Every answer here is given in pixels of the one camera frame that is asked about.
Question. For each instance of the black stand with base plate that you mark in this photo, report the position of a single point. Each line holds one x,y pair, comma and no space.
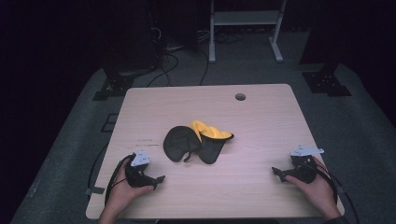
120,82
325,82

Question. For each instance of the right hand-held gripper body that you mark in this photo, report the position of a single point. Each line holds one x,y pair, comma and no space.
303,169

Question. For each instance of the black and yellow cloth pouch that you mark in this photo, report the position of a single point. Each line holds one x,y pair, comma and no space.
199,143

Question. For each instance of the person's right hand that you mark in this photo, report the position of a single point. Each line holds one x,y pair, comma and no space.
317,193

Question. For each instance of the grey tape strip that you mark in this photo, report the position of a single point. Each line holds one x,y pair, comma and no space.
95,190

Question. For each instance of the white metal stand frame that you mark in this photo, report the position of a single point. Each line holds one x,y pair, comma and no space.
246,18

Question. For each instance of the person's left hand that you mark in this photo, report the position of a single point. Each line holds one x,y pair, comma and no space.
123,194

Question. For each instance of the black floor tape frame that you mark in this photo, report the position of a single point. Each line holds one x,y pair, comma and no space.
109,123

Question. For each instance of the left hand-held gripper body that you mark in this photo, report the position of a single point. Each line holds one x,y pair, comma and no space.
138,174

